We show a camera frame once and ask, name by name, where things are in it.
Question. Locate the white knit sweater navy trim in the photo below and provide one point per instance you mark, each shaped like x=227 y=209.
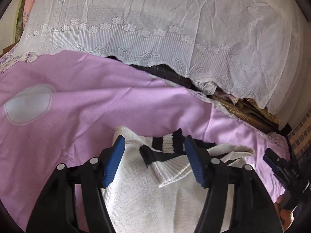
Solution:
x=145 y=199

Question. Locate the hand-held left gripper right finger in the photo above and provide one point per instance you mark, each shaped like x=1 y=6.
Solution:
x=194 y=161

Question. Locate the purple floral print sheet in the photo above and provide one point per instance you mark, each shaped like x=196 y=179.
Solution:
x=14 y=59

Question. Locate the white lace cover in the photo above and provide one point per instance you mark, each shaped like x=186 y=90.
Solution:
x=170 y=17

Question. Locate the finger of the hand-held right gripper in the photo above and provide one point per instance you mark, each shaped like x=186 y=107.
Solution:
x=271 y=152
x=271 y=164

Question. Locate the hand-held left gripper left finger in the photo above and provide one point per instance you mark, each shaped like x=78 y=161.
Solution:
x=113 y=161

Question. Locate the grey crumpled cloth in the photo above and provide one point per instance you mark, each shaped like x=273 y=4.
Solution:
x=206 y=87

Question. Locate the dark cloth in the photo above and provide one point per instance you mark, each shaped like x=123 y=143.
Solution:
x=167 y=74

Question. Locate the brown woven mat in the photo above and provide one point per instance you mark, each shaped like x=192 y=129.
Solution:
x=245 y=112

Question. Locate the person's right hand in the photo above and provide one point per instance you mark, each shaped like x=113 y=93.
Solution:
x=285 y=216

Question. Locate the purple bedsheet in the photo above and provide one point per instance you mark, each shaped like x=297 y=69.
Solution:
x=97 y=102

